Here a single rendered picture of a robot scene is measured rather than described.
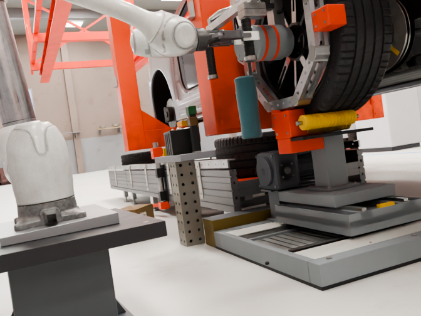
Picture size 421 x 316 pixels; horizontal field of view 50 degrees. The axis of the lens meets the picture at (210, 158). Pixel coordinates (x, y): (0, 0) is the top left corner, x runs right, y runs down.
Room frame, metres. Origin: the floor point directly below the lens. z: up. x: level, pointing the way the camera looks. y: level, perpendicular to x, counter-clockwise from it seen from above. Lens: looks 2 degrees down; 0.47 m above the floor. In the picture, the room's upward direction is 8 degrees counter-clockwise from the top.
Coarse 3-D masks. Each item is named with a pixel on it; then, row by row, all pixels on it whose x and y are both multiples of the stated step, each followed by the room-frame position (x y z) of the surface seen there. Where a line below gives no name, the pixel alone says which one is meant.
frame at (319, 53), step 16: (304, 0) 1.60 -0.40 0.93; (320, 0) 1.60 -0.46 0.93; (304, 16) 1.62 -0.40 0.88; (320, 32) 1.61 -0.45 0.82; (320, 48) 1.59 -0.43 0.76; (256, 64) 2.06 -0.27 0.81; (320, 64) 1.63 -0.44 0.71; (256, 80) 2.05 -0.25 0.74; (304, 80) 1.66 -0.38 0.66; (272, 96) 1.96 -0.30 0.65; (304, 96) 1.72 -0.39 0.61
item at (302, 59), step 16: (288, 0) 2.00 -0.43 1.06; (288, 16) 2.08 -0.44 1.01; (304, 32) 1.80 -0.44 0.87; (304, 48) 1.82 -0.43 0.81; (272, 64) 2.10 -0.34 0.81; (288, 64) 1.93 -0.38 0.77; (304, 64) 1.83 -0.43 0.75; (272, 80) 2.06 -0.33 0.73; (288, 80) 2.08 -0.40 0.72; (320, 80) 1.71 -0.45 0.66; (288, 96) 1.97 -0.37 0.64
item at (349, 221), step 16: (288, 208) 1.91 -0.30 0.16; (304, 208) 1.89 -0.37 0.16; (320, 208) 1.79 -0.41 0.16; (336, 208) 1.72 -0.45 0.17; (352, 208) 1.64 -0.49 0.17; (368, 208) 1.75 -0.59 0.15; (384, 208) 1.62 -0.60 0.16; (400, 208) 1.65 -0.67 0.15; (416, 208) 1.68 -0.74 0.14; (304, 224) 1.81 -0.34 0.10; (320, 224) 1.71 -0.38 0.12; (336, 224) 1.62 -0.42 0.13; (352, 224) 1.56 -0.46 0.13; (368, 224) 1.59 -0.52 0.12; (384, 224) 1.62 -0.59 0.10
